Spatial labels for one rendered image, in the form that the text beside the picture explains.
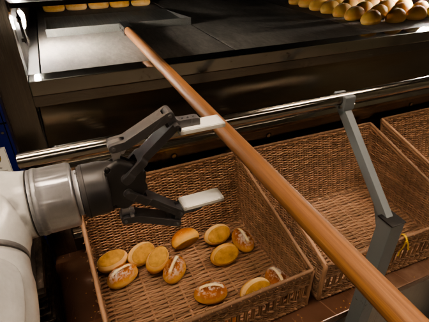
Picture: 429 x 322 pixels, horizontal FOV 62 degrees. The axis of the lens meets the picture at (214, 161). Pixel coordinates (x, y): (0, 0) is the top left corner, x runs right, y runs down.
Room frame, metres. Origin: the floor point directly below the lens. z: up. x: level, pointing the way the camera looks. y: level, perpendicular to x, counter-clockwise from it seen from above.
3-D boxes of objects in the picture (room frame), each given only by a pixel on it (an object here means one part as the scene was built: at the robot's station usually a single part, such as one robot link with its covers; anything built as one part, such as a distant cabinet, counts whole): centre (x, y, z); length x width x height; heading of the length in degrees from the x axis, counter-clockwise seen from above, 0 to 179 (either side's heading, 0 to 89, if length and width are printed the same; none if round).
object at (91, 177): (0.41, 0.14, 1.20); 0.09 x 0.07 x 0.08; 113
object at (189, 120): (0.45, 0.05, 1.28); 0.05 x 0.01 x 0.03; 113
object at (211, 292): (0.68, 0.01, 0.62); 0.10 x 0.07 x 0.05; 99
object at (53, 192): (0.38, 0.21, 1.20); 0.09 x 0.06 x 0.09; 23
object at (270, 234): (0.76, 0.07, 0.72); 0.56 x 0.49 x 0.28; 115
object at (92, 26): (1.60, 0.42, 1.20); 0.55 x 0.36 x 0.03; 113
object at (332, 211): (0.99, -0.47, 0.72); 0.56 x 0.49 x 0.28; 112
